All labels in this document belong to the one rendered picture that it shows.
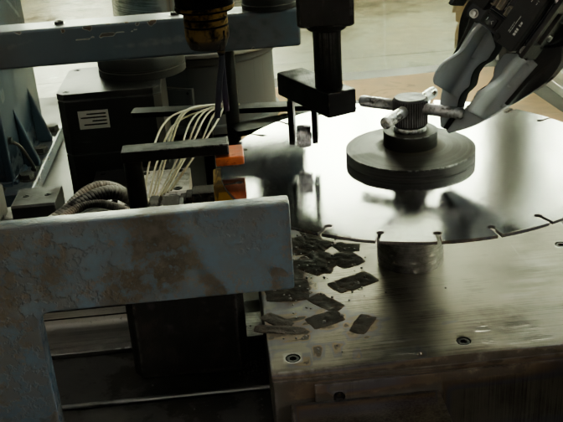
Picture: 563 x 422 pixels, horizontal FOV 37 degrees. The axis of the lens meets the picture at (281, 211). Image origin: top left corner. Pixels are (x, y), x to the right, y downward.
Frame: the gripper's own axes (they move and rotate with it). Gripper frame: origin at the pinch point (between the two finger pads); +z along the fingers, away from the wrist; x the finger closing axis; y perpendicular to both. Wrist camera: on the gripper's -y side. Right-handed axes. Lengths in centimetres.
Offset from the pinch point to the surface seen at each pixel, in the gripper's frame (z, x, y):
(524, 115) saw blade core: 0.4, 1.4, -13.4
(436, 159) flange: 3.0, 1.5, 3.0
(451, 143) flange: 2.5, 0.7, -0.7
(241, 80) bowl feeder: 33, -46, -44
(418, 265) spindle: 12.4, 5.2, 1.1
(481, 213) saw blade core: 1.7, 8.3, 8.8
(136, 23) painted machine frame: 12.8, -32.9, 2.7
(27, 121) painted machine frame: 51, -63, -19
